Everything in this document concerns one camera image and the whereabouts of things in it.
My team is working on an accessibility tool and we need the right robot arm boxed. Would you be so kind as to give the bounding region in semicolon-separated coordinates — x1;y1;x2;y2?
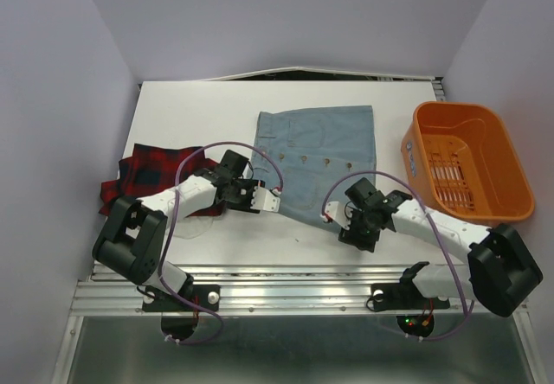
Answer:
323;177;544;317

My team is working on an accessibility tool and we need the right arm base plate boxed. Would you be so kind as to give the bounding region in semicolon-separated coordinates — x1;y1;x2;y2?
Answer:
365;283;450;312

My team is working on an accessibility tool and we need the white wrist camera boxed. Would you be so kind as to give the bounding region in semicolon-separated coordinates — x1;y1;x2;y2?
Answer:
250;185;281;213
322;201;351;230

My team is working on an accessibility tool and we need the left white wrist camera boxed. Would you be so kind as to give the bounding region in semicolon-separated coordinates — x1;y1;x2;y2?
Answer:
250;185;281;213

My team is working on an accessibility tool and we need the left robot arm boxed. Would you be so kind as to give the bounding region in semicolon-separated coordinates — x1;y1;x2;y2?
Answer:
92;150;264;310

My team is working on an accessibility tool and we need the white skirt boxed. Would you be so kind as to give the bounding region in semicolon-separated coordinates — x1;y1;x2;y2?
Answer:
174;216;214;240

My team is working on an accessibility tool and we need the red black plaid skirt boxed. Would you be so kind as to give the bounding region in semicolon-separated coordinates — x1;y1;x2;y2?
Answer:
99;144;200;216

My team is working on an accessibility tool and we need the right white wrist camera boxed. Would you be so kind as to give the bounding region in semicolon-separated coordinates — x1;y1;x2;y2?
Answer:
322;201;351;230

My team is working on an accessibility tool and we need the light blue skirt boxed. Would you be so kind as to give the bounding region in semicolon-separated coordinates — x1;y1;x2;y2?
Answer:
254;106;377;234

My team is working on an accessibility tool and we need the aluminium frame rail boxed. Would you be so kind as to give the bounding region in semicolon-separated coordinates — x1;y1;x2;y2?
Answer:
68;264;531;317

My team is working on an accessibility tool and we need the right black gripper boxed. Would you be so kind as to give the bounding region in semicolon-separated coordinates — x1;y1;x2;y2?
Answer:
338;205;379;253

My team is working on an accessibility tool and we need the orange plastic basket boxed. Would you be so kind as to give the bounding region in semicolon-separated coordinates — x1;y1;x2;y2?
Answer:
401;101;535;227

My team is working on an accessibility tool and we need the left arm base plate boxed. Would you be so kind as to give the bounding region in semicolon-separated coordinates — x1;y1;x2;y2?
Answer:
141;284;220;313

